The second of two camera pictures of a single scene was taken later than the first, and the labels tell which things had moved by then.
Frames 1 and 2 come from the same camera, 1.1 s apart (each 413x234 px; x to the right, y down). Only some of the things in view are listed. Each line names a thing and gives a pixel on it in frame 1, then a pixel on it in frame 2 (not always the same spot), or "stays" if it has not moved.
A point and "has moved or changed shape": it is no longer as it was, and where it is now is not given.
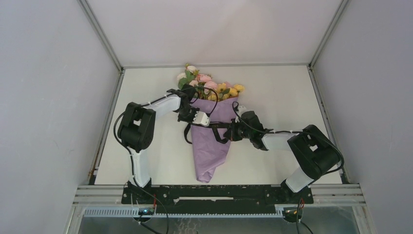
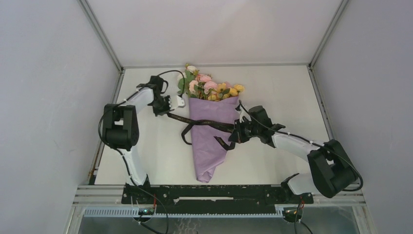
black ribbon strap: x=215 y=126 has moved or changed shape
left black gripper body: x=187 y=114 → x=161 y=106
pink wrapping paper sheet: x=209 y=153 stays
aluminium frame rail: x=112 y=194 stays
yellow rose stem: x=223 y=92 stays
